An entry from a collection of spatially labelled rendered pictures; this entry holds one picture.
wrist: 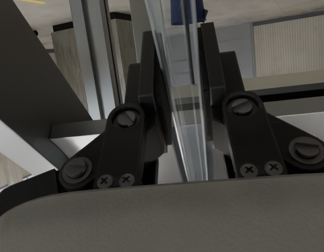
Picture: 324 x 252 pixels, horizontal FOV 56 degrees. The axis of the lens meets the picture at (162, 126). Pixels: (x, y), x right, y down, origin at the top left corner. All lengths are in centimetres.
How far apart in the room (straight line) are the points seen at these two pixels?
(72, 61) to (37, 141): 573
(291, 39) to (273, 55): 66
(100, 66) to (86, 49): 3
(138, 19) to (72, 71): 540
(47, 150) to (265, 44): 1026
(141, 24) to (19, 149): 40
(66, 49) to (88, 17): 555
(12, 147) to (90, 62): 25
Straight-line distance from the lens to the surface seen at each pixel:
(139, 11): 54
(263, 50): 1040
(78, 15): 42
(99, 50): 41
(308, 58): 1032
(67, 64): 598
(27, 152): 18
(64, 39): 598
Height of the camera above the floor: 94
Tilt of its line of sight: 11 degrees up
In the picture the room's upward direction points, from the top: 173 degrees clockwise
